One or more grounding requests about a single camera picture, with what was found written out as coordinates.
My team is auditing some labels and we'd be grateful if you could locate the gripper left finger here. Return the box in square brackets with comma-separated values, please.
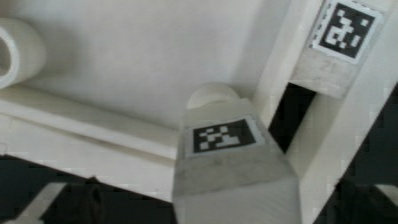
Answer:
[39, 177, 105, 224]

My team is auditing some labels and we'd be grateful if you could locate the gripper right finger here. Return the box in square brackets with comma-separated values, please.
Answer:
[330, 179, 398, 224]

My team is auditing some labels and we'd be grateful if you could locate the white leg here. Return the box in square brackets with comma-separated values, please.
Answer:
[172, 83, 302, 224]
[289, 0, 384, 98]

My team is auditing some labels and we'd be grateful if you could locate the white square tabletop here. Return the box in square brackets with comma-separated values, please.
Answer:
[0, 0, 320, 200]

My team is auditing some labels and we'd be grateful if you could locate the white U-shaped fixture wall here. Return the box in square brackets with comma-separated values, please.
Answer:
[0, 0, 398, 224]

